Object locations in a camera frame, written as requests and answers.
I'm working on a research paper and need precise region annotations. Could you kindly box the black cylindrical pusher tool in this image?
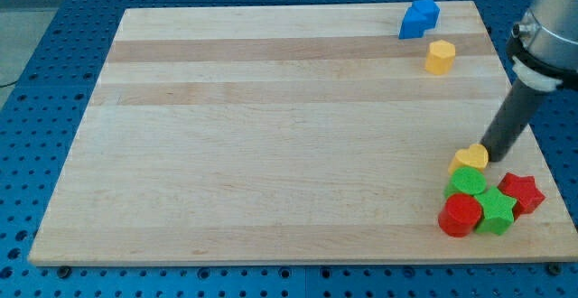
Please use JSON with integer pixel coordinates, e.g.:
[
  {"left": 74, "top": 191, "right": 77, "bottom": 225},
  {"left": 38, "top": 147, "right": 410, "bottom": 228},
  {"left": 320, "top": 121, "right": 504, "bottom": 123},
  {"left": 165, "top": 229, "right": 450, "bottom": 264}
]
[{"left": 480, "top": 79, "right": 549, "bottom": 163}]

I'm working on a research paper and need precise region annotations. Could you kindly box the yellow heart block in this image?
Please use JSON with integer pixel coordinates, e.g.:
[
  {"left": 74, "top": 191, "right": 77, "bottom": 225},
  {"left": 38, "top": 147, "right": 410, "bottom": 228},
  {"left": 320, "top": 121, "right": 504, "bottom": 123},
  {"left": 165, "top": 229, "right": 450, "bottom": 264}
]
[{"left": 448, "top": 144, "right": 489, "bottom": 174}]

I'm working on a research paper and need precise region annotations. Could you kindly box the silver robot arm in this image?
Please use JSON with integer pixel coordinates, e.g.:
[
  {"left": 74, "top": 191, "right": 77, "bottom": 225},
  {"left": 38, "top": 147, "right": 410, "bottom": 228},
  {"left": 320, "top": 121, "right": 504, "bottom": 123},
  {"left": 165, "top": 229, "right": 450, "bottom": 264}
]
[{"left": 480, "top": 0, "right": 577, "bottom": 162}]

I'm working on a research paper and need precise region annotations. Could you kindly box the red star block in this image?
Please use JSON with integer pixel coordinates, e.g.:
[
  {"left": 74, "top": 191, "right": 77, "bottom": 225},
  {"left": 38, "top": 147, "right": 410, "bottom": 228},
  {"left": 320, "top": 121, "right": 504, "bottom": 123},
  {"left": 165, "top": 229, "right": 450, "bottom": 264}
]
[{"left": 498, "top": 172, "right": 545, "bottom": 220}]

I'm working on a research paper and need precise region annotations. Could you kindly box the yellow hexagon block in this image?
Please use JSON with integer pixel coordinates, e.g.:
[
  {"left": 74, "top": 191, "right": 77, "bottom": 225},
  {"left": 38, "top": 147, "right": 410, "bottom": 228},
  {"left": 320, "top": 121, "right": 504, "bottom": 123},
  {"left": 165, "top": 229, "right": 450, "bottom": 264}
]
[{"left": 424, "top": 40, "right": 456, "bottom": 75}]

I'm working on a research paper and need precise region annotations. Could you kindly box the green cylinder block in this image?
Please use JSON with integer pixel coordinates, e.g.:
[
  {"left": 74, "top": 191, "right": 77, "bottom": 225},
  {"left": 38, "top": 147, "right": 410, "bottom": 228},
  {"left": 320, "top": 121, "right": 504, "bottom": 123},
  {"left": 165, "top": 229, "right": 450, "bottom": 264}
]
[{"left": 443, "top": 166, "right": 487, "bottom": 198}]

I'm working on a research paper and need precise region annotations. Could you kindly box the green star block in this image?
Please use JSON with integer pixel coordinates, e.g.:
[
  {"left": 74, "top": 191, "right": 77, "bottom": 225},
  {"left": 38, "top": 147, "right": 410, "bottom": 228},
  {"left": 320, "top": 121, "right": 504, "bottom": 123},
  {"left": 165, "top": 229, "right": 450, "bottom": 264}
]
[{"left": 474, "top": 186, "right": 517, "bottom": 236}]

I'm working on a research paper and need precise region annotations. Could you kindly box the red cylinder block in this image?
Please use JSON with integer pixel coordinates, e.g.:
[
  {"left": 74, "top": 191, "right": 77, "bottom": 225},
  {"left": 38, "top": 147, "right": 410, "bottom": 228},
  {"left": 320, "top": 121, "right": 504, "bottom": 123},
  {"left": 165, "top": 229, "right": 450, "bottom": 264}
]
[{"left": 438, "top": 193, "right": 482, "bottom": 237}]

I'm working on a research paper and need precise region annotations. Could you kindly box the blue angular block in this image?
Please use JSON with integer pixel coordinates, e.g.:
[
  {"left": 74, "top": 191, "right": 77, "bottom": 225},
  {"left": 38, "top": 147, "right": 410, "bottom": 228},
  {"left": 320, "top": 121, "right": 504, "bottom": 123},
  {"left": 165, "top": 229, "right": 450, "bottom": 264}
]
[{"left": 398, "top": 0, "right": 440, "bottom": 40}]

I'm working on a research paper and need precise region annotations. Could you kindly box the wooden board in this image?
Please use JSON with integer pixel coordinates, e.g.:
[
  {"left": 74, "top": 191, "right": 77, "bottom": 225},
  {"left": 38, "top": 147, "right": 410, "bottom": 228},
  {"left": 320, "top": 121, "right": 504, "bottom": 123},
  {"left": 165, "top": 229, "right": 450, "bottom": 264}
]
[{"left": 28, "top": 1, "right": 577, "bottom": 266}]

